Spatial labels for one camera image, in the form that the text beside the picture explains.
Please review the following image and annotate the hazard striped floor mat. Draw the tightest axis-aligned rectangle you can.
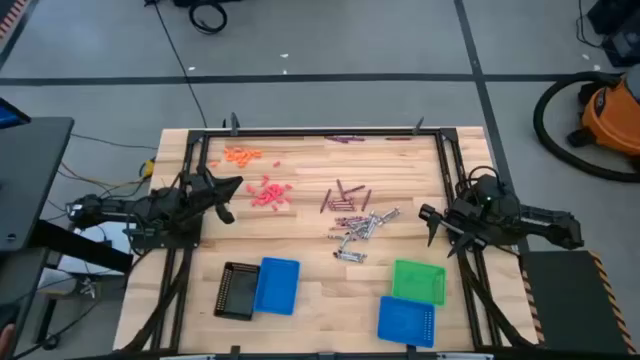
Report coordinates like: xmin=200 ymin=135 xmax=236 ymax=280
xmin=0 ymin=0 xmax=30 ymax=41

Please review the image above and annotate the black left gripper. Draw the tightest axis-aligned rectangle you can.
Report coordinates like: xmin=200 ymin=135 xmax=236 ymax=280
xmin=192 ymin=169 xmax=245 ymax=225

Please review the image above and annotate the orange shop vacuum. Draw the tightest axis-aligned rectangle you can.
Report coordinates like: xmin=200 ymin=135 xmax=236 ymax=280
xmin=531 ymin=70 xmax=640 ymax=184
xmin=567 ymin=63 xmax=640 ymax=162

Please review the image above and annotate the computer monitor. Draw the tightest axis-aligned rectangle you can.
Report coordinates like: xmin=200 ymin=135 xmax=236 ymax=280
xmin=0 ymin=96 xmax=33 ymax=131

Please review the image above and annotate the white box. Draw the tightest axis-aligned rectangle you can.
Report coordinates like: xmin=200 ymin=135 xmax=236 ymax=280
xmin=57 ymin=222 xmax=136 ymax=276

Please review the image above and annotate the black plastic basket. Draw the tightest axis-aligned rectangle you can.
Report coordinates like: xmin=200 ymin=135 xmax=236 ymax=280
xmin=213 ymin=261 xmax=261 ymax=322

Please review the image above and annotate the black equipment case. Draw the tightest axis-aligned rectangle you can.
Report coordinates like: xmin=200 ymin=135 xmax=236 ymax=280
xmin=585 ymin=0 xmax=640 ymax=69

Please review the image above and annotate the long black floor cable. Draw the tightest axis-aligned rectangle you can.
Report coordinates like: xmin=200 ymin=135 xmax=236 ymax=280
xmin=149 ymin=0 xmax=209 ymax=129

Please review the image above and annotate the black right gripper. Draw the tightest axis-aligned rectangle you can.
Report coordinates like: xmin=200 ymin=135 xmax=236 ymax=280
xmin=418 ymin=202 xmax=491 ymax=259

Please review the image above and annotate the person's hand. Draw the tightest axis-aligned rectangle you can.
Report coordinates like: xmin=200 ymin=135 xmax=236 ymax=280
xmin=0 ymin=323 xmax=17 ymax=360

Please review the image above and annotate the coiled black floor cable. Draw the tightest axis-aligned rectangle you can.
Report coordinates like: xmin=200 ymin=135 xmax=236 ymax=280
xmin=187 ymin=0 xmax=229 ymax=36

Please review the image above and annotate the black platform with hazard stripes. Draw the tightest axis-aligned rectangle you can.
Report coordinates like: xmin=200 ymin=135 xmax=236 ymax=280
xmin=518 ymin=249 xmax=640 ymax=357

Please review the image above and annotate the blue plastic basket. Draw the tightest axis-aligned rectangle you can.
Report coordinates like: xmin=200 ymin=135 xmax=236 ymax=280
xmin=253 ymin=256 xmax=302 ymax=317
xmin=376 ymin=295 xmax=437 ymax=349

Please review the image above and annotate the green plastic basket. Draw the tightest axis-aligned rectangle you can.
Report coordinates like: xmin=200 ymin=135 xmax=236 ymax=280
xmin=391 ymin=258 xmax=447 ymax=307

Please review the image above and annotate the black desk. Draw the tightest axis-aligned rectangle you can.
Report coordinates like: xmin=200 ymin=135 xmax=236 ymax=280
xmin=0 ymin=116 xmax=135 ymax=360

